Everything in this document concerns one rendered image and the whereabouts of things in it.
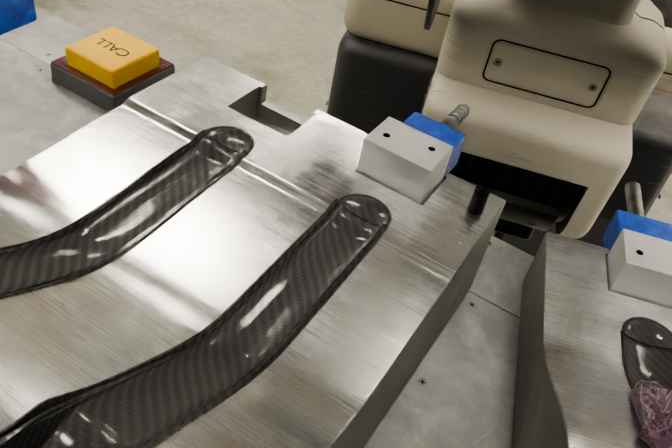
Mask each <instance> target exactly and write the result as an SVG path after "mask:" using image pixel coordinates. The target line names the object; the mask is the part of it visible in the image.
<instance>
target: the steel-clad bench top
mask: <svg viewBox="0 0 672 448"><path fill-rule="evenodd" d="M34 6H35V11H36V17H37V19H36V21H34V22H31V23H29V24H27V25H24V26H22V27H19V28H17V29H14V30H12V31H10V32H7V33H5V34H2V35H0V176H1V175H3V174H4V173H6V172H8V171H10V170H12V169H13V168H15V167H17V166H19V165H21V164H22V163H24V162H26V161H28V160H29V159H31V158H33V157H34V156H36V155H38V154H39V153H41V152H43V151H45V150H46V149H48V148H50V147H51V146H53V145H54V144H56V143H58V142H59V141H61V140H63V139H64V138H66V137H68V136H69V135H71V134H73V133H74V132H76V131H78V130H79V129H81V128H83V127H84V126H86V125H88V124H89V123H91V122H93V121H94V120H96V119H98V118H99V117H101V116H103V115H105V114H106V113H108V112H109V111H107V110H105V109H103V108H101V107H99V106H98V105H96V104H94V103H92V102H90V101H89V100H87V99H85V98H83V97H81V96H79V95H78V94H76V93H74V92H72V91H70V90H68V89H67V88H65V87H63V86H61V85H59V84H57V83H56V82H54V81H52V75H51V67H50V63H51V61H54V60H56V59H58V58H61V57H63V56H65V55H66V51H65V47H66V46H68V45H71V44H73V43H75V42H78V41H80V40H83V39H85V38H87V37H90V36H92V35H93V34H91V33H89V32H87V31H85V30H83V29H81V28H79V27H77V26H75V25H73V24H72V23H70V22H68V21H66V20H64V19H62V18H60V17H58V16H56V15H54V14H52V13H50V12H48V11H46V10H44V9H42V8H40V7H38V6H36V5H34ZM533 259H534V256H532V255H530V254H528V253H526V252H524V251H522V250H520V249H518V248H516V247H514V246H512V245H510V244H508V243H506V242H504V241H502V240H500V239H498V238H496V237H494V236H492V237H491V240H490V242H489V244H488V247H487V249H486V252H485V254H484V256H483V259H482V261H481V264H480V266H479V269H478V271H477V273H476V276H475V278H474V281H473V283H472V286H471V288H470V290H469V291H468V293H467V294H466V296H465V297H464V299H463V300H462V302H461V303H460V305H459V306H458V308H457V309H456V311H455V312H454V314H453V315H452V317H451V318H450V320H449V321H448V323H447V324H446V326H445V327H444V329H443V330H442V332H441V333H440V335H439V336H438V338H437V339H436V341H435V342H434V344H433V345H432V347H431V348H430V350H429V351H428V353H427V354H426V356H425V357H424V359H423V360H422V362H421V363H420V365H419V366H418V368H417V369H416V371H415V372H414V374H413V375H412V377H411V378H410V380H409V381H408V383H407V384H406V386H405V387H404V389H403V390H402V392H401V393H400V395H399V396H398V397H397V399H396V400H395V402H394V403H393V405H392V406H391V408H390V409H389V411H388V412H387V414H386V415H385V417H384V418H383V420H382V421H381V423H380V424H379V426H378V427H377V429H376V430H375V432H374V433H373V435H372V436H371V438H370V439H369V441H368V442H367V444H366V445H365V447H364V448H511V447H512V433H513V418H514V403H515V389H516V374H517V359H518V345H519V330H520V315H521V301H522V286H523V280H524V278H525V276H526V274H527V272H528V270H529V268H530V265H531V263H532V261H533Z"/></svg>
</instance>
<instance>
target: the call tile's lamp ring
mask: <svg viewBox="0 0 672 448"><path fill-rule="evenodd" d="M64 61H66V55H65V56H63V57H61V58H58V59H56V60H54V61H51V63H52V64H54V65H56V66H58V67H60V68H61V69H63V70H65V71H67V72H69V73H71V74H73V75H75V76H76V77H78V78H80V79H82V80H84V81H86V82H88V83H89V84H91V85H93V86H95V87H97V88H99V89H101V90H103V91H104V92H106V93H108V94H110V95H112V96H115V95H117V94H119V93H121V92H123V91H125V90H127V89H129V88H131V87H133V86H135V85H137V84H139V83H140V82H142V81H144V80H146V79H148V78H150V77H152V76H154V75H156V74H158V73H160V72H162V71H164V70H165V69H167V68H169V67H171V66H173V65H174V64H173V63H171V62H169V61H167V60H165V59H163V58H161V57H159V62H160V63H162V65H161V66H159V67H157V68H155V69H153V70H151V71H149V72H147V73H145V74H143V75H141V76H139V77H137V78H135V79H133V80H131V81H129V82H127V83H125V84H123V85H121V86H119V87H117V88H115V89H112V88H110V87H108V86H106V85H104V84H102V83H101V82H99V81H97V80H95V79H93V78H91V77H89V76H87V75H86V74H84V73H82V72H80V71H78V70H76V69H74V68H72V67H70V66H69V65H67V64H65V63H63V62H64Z"/></svg>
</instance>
